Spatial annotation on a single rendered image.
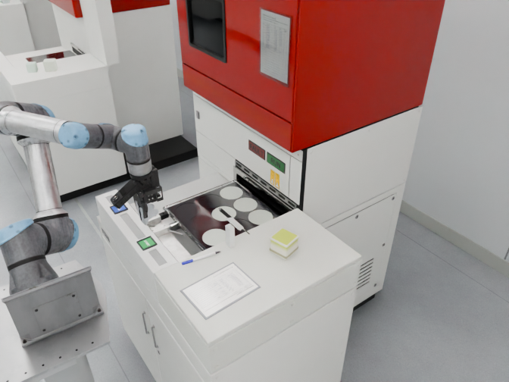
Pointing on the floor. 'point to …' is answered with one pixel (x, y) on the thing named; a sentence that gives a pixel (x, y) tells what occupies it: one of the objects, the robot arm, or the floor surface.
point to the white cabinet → (308, 349)
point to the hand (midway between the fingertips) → (143, 222)
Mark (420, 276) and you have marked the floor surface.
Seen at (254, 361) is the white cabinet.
